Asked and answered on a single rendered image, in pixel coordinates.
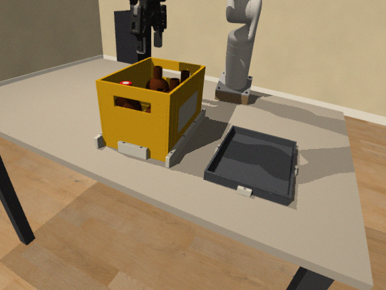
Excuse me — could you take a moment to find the yellow plastic crate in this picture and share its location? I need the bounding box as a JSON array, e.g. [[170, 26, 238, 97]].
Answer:
[[96, 57, 205, 162]]

